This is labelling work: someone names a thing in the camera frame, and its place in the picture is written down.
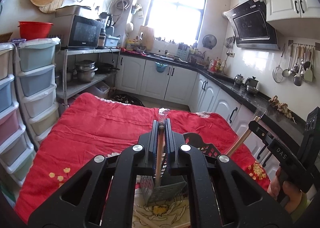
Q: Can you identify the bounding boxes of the dark green utensil basket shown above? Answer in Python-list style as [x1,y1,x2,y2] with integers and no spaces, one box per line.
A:
[135,132,222,207]

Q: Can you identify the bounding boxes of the right hand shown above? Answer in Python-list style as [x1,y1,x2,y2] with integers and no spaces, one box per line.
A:
[267,168,303,214]

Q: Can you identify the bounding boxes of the black countertop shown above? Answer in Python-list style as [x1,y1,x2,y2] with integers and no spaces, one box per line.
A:
[121,52,305,146]

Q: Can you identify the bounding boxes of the white lower cabinets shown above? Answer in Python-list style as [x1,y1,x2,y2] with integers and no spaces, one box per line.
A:
[116,53,276,168]

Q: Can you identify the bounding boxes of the red floral tablecloth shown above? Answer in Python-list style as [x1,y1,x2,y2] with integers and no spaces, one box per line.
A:
[14,94,270,225]

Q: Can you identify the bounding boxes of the blue hanging bin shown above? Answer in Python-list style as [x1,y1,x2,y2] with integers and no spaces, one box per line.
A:
[155,62,168,73]

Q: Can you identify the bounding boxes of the steel kettle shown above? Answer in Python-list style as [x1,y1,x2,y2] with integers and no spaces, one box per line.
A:
[234,74,244,86]

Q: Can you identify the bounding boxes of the dark kettle pot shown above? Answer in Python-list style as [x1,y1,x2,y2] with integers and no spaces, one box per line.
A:
[245,76,259,93]

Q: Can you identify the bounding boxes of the hanging ladle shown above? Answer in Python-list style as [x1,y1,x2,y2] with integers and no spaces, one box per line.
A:
[282,44,293,78]

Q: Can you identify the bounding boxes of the stainless steel pot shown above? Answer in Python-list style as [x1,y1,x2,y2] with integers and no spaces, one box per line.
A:
[75,60,98,83]

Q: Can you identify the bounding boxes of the hanging strainer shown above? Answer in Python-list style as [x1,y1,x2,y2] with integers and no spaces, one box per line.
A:
[272,44,285,83]

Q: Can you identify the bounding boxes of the metal shelf rack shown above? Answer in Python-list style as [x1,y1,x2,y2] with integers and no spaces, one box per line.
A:
[55,47,120,108]

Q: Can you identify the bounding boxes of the wooden cutting board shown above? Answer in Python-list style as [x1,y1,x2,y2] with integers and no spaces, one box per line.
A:
[138,26,154,50]

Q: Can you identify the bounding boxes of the blue storage box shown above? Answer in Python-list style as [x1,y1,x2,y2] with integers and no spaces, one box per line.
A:
[105,35,120,48]

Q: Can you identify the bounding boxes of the window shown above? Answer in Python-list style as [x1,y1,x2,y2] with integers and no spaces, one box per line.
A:
[145,0,207,45]

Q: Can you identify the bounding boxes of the black blender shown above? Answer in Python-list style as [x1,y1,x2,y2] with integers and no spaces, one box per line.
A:
[99,12,113,33]

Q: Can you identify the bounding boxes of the pastel drawer tower left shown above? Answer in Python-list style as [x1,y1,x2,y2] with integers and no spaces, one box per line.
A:
[0,43,35,187]

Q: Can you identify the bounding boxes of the pastel drawer tower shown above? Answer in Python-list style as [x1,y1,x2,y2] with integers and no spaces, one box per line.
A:
[14,37,60,147]
[0,43,35,187]

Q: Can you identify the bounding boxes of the black microwave oven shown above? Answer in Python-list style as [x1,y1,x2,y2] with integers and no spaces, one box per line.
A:
[48,15,102,49]

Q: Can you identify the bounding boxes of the black range hood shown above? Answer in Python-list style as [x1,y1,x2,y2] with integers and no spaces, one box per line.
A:
[223,0,279,50]

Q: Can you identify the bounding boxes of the pastel drawer tower right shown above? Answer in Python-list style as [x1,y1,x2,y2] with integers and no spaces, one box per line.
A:
[14,37,60,147]

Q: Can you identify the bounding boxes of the red plastic basin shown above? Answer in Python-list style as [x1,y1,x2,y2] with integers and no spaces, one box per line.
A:
[18,21,54,40]

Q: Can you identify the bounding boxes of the small wall fan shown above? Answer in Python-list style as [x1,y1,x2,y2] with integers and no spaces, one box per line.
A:
[202,34,217,49]

